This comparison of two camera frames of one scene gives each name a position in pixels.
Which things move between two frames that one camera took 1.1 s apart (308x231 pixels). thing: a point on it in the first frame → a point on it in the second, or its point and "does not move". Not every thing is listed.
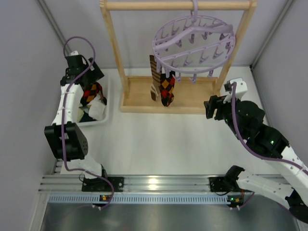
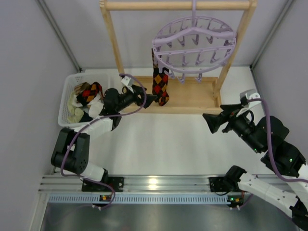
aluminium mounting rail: x=169 y=184 does not move
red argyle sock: x=167 y=87 → x=160 y=83
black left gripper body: x=91 y=78 → x=139 y=95
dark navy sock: x=86 y=117 does not move
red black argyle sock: x=90 y=91 does not move
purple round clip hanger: x=191 y=44 does not move
